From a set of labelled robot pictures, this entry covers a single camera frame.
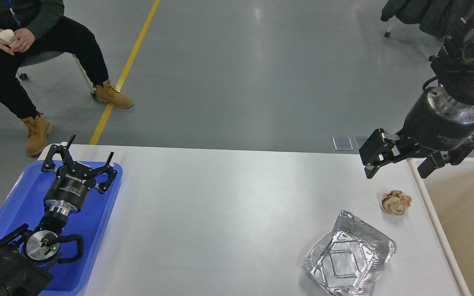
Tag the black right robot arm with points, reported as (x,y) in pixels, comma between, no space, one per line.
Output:
(453,65)

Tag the beige plastic bin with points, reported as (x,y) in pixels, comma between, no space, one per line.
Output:
(448,194)

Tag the dark jacket on chair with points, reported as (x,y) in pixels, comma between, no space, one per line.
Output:
(435,17)

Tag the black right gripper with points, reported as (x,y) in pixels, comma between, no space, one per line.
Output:
(435,122)

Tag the aluminium foil container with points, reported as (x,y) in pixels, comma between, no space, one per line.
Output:
(350,258)

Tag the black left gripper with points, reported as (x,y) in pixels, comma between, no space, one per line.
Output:
(72,184)

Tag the tan boot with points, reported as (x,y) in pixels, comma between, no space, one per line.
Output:
(38,130)
(107,93)

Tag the tan left boot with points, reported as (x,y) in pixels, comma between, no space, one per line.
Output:
(107,93)

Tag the crumpled brown paper ball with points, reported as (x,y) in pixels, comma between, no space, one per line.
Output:
(396,202)

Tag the floor plate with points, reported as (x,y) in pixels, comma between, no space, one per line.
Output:
(359,141)
(342,143)

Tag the tan right boot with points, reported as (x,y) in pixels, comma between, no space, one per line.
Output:
(38,130)

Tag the blue plastic tray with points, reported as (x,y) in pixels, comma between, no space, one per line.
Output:
(25,204)

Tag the white paper cup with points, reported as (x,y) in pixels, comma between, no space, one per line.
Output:
(7,36)

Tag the seated person in black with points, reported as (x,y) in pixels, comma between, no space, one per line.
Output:
(52,32)

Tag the left floor plate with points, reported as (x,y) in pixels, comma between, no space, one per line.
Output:
(342,143)

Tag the person's left hand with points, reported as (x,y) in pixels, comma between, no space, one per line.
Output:
(22,40)

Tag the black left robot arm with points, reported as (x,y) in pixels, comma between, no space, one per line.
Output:
(52,222)

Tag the right floor plate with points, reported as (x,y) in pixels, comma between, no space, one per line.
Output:
(359,141)

